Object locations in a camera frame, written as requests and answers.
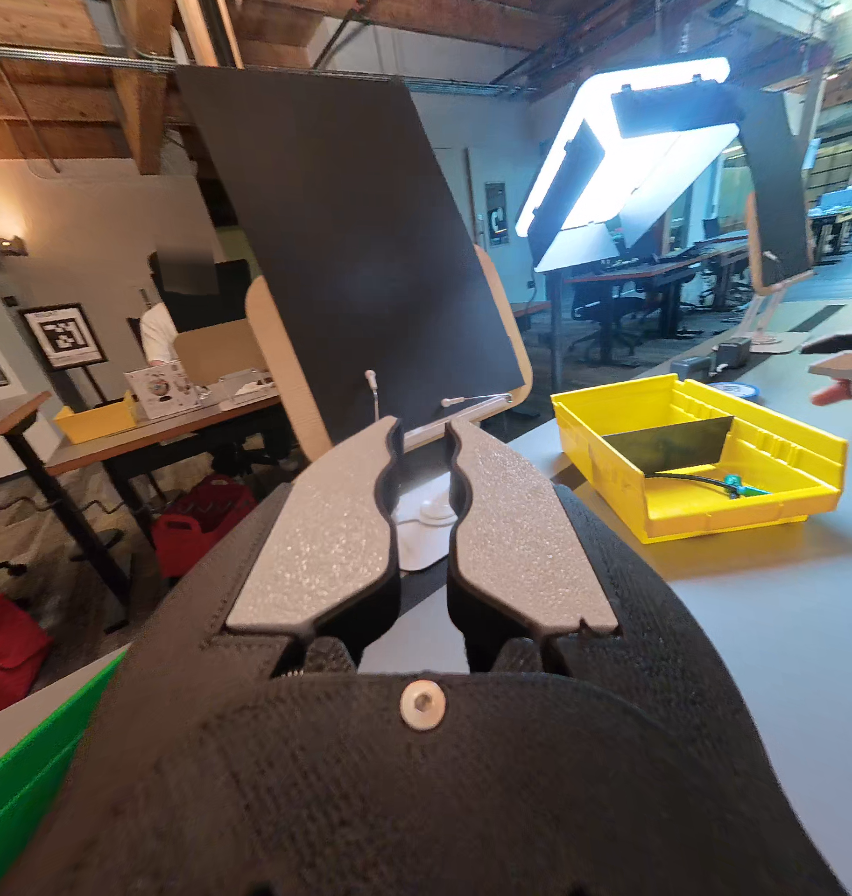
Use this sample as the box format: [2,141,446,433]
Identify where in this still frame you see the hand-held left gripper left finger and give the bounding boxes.
[226,416,403,642]

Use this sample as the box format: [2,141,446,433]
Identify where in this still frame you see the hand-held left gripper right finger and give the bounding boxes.
[444,420,620,642]

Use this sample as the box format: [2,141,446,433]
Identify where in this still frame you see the yellow plastic bin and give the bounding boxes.
[552,373,850,544]

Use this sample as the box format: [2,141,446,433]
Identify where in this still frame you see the black HDMI cable green plug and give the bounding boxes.
[648,469,771,502]

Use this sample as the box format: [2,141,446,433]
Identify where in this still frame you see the green plastic bin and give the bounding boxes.
[0,647,130,896]

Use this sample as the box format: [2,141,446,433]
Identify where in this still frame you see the person's right hand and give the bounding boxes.
[810,373,852,410]

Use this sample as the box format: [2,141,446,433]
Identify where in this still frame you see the red chair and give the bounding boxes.
[153,476,256,578]
[0,595,51,722]

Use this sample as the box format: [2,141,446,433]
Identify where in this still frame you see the black bin divider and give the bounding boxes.
[601,415,736,477]

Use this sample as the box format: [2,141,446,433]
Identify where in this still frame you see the black panel with wooden rim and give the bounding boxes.
[174,66,535,463]
[741,84,819,298]

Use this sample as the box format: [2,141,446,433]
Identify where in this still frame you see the wooden office desk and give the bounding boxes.
[566,250,752,351]

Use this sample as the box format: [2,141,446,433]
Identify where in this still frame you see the brown cardboard box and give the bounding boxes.
[174,320,267,387]

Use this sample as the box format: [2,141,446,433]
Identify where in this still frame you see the white printed box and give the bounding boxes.
[125,360,197,421]

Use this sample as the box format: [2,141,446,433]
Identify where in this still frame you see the black office chair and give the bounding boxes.
[573,287,651,365]

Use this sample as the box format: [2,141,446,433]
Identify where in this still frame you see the bright softbox light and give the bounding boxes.
[514,56,746,274]

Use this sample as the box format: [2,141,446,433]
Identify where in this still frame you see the white square marker tag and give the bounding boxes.
[23,304,107,372]

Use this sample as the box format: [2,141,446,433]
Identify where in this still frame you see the dark wall poster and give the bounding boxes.
[485,182,511,247]

